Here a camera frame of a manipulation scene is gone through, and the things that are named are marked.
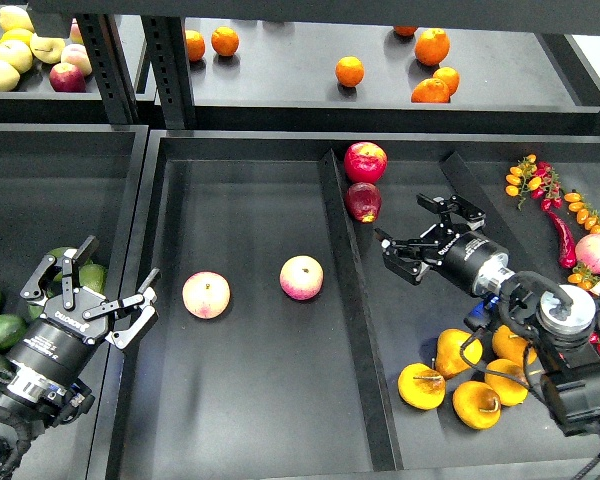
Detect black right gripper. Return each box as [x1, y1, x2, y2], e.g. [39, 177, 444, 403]
[374, 194, 509, 295]

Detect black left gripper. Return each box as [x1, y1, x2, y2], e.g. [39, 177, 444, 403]
[7, 235, 160, 385]

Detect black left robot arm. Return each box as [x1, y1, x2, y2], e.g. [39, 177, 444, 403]
[0, 236, 160, 479]

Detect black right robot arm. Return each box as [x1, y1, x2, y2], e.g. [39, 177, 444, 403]
[375, 195, 600, 476]

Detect green avocado beside tray edge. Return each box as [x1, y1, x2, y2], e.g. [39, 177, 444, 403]
[79, 263, 108, 294]

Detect green avocado top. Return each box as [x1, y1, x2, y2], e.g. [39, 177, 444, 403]
[48, 246, 95, 284]

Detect green avocado centre hidden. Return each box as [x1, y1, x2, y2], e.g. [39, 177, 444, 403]
[28, 305, 44, 321]

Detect dark red apple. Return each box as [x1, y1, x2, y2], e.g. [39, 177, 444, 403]
[344, 182, 382, 223]

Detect bright red apple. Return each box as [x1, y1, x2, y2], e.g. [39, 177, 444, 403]
[344, 142, 388, 184]

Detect pink apple left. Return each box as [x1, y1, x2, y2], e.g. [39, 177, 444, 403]
[182, 271, 231, 320]

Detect pink apple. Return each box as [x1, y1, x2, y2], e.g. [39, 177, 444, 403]
[182, 271, 231, 320]
[279, 255, 324, 301]

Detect black left tray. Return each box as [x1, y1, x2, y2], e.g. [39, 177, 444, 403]
[0, 124, 148, 479]

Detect black tray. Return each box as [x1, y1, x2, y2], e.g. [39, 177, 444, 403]
[0, 124, 148, 479]
[104, 132, 600, 479]

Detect cherry tomato bunch top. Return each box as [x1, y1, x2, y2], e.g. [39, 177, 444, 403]
[505, 154, 563, 211]

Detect cherry tomato bunch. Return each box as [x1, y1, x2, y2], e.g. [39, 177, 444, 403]
[505, 154, 563, 211]
[565, 264, 600, 360]

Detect red chili pepper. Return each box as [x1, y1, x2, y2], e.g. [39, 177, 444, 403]
[546, 211, 577, 269]

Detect pink apple centre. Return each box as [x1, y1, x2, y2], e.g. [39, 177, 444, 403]
[279, 255, 324, 301]

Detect orange front right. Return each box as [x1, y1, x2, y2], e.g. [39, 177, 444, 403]
[411, 78, 451, 103]

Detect cherry tomato bunch bottom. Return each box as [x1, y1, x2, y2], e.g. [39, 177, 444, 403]
[565, 264, 600, 360]

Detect orange right small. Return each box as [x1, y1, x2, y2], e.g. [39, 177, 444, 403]
[433, 66, 460, 96]

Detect orange cherry tomato vine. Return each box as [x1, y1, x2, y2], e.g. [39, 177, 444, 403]
[563, 190, 600, 234]

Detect pink apple right tray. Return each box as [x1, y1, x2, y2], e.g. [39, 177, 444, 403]
[575, 234, 600, 275]

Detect orange centre shelf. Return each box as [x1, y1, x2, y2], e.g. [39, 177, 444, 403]
[335, 56, 365, 88]

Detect black middle tray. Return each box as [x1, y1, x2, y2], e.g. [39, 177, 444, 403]
[104, 132, 600, 479]

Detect large orange upper right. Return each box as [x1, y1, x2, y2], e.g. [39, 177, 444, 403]
[414, 28, 451, 66]

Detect orange under shelf beam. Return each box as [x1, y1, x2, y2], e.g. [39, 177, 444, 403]
[393, 26, 418, 37]

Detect red apple on shelf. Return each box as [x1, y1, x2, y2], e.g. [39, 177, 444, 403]
[49, 62, 86, 93]

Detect pale peach on shelf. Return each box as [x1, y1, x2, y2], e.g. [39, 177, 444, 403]
[61, 44, 92, 77]

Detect black upper shelf right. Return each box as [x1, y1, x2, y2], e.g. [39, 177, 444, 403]
[189, 20, 600, 135]

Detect black perforated post left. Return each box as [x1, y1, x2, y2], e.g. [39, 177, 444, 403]
[76, 13, 139, 125]

